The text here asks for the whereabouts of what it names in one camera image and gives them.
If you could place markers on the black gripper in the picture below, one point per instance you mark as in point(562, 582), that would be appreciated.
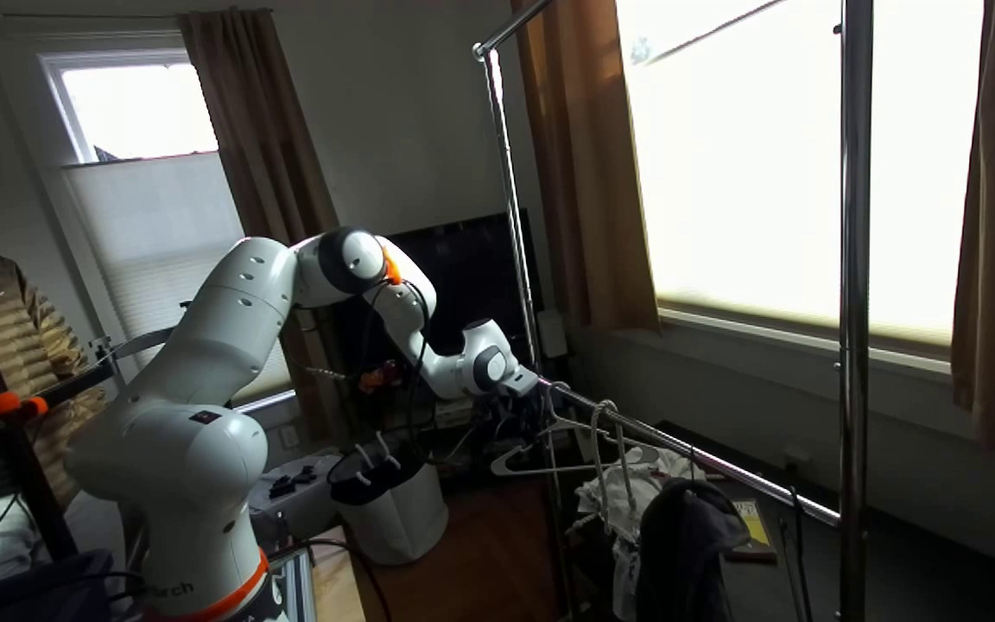
point(524, 412)

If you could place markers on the white plastic coat hanger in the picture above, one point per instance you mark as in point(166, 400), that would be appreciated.
point(554, 442)

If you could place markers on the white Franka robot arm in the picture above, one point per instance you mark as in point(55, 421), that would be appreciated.
point(172, 442)

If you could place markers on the white waste bin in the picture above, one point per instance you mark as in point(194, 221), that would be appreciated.
point(393, 502)

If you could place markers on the black television screen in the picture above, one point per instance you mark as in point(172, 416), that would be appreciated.
point(475, 279)

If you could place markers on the dark hanging garment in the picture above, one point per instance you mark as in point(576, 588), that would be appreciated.
point(683, 544)

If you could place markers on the white cellular window blind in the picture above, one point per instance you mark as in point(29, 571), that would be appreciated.
point(736, 145)

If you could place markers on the small window blind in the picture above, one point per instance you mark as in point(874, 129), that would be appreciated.
point(146, 176)

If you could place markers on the black tripod with orange clamp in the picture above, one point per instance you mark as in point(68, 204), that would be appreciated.
point(48, 395)

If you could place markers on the chrome garment rack frame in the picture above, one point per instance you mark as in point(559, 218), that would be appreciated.
point(854, 31)

